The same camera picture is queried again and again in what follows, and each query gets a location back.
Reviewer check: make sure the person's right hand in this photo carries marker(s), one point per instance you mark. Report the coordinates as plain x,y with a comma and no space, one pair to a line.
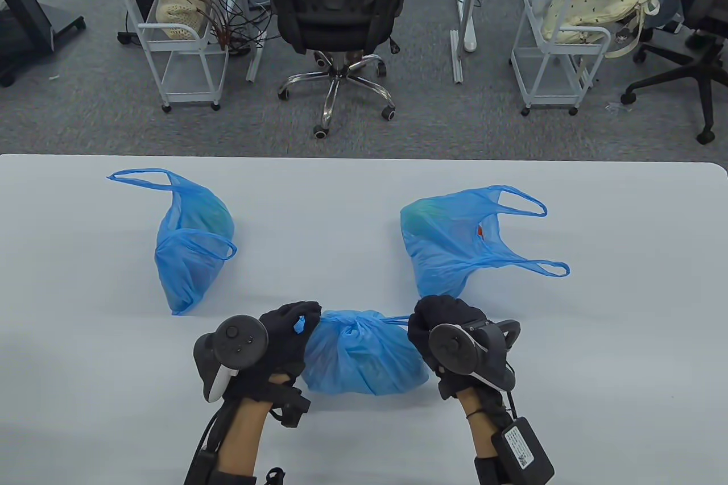
443,311

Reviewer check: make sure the plain black battery box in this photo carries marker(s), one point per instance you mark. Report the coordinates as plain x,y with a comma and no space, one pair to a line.
199,471

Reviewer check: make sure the person's right forearm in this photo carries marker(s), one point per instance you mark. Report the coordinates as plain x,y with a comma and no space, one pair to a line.
480,434

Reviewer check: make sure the person's left forearm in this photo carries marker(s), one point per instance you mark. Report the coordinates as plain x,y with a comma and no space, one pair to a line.
242,439

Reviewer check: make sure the person's left hand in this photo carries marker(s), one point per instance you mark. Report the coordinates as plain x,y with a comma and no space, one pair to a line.
287,337

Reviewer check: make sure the black rolling stand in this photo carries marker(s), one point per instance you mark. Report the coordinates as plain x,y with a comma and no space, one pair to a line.
28,36

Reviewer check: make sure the white metal cart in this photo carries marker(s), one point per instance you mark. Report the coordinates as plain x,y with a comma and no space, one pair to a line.
549,75
193,75

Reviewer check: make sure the clear plastic scrap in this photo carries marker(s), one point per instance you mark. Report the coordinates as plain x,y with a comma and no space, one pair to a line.
615,107

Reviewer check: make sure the thin black wrist band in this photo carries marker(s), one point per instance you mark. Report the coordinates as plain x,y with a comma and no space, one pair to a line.
475,413

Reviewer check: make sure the black battery box white label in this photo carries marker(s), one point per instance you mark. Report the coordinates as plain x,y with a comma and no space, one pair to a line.
520,451

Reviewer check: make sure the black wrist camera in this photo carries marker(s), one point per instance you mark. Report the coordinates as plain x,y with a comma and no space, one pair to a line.
293,408

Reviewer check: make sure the cream fabric bag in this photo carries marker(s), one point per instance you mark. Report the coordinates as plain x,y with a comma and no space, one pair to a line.
591,7

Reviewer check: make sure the blue plastic bag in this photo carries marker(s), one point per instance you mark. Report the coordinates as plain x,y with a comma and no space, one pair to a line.
443,257
364,360
187,269

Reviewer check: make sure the cream knitted bag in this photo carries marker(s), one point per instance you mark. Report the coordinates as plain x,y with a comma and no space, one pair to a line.
176,13

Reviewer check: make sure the black mesh office chair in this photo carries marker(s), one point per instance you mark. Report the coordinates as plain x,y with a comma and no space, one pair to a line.
335,1

